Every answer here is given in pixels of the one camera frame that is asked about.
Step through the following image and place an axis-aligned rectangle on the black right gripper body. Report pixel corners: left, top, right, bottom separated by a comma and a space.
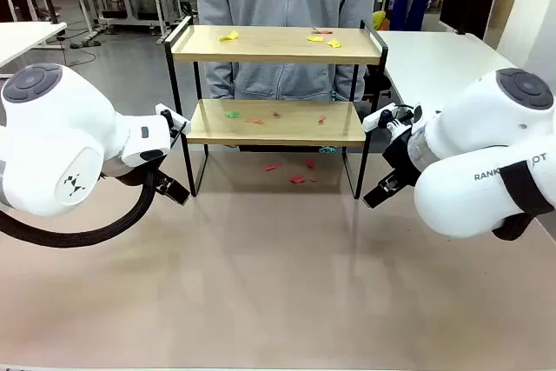
381, 127, 425, 186

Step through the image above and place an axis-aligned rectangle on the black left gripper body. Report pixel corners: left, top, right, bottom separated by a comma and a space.
103, 156, 163, 188

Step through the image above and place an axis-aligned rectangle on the black velcro strap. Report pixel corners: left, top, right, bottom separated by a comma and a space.
499, 161, 553, 218

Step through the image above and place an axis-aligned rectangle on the black monitor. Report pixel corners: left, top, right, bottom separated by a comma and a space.
438, 0, 499, 41

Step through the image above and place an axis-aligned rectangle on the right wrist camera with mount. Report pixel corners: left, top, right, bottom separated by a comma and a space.
362, 103, 425, 133

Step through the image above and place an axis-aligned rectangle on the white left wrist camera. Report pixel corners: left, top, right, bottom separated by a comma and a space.
155, 103, 192, 150

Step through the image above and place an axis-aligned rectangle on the black office chair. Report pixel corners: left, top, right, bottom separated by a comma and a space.
356, 70, 393, 105

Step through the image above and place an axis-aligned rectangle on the two-tier wooden black-frame shelf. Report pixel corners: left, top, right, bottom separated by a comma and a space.
162, 15, 389, 201

